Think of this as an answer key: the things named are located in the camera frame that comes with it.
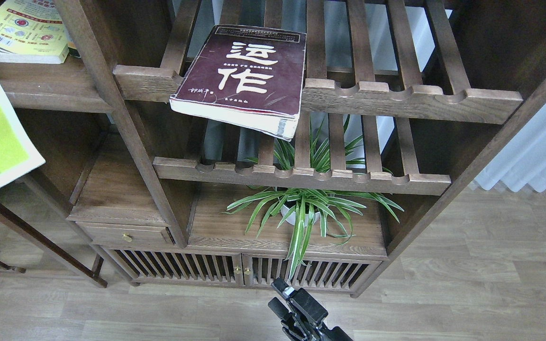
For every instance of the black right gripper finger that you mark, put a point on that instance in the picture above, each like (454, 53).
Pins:
(301, 300)
(280, 310)

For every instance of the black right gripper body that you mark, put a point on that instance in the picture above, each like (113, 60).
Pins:
(322, 333)

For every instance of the maroon book white characters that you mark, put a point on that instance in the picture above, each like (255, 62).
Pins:
(247, 76)

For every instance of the small colourful cover book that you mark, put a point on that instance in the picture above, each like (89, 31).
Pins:
(32, 32)

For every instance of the white plant pot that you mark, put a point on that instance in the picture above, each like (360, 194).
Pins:
(289, 211)

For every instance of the brass drawer knob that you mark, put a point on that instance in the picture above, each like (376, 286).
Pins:
(127, 237)

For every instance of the dark wooden bookshelf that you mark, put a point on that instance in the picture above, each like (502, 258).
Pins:
(436, 87)

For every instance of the white curtain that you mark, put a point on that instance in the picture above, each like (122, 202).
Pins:
(522, 162)

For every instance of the wooden furniture at left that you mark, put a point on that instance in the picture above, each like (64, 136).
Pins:
(50, 195)

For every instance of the upright book top left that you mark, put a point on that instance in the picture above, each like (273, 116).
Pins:
(73, 51)

